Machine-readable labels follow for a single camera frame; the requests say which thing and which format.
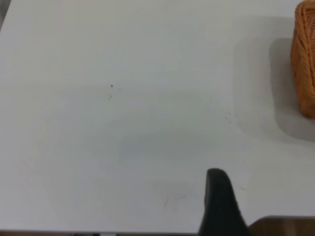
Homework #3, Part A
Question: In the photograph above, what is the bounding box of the orange woven wicker basket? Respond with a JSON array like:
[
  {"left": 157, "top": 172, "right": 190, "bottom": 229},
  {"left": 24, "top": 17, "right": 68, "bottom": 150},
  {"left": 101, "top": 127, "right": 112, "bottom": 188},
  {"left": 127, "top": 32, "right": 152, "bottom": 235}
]
[{"left": 289, "top": 0, "right": 315, "bottom": 119}]

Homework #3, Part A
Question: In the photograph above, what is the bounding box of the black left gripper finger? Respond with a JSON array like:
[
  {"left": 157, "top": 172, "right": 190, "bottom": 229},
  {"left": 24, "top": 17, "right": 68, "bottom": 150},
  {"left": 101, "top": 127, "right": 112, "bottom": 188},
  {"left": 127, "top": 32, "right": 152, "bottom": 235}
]
[{"left": 198, "top": 168, "right": 253, "bottom": 236}]

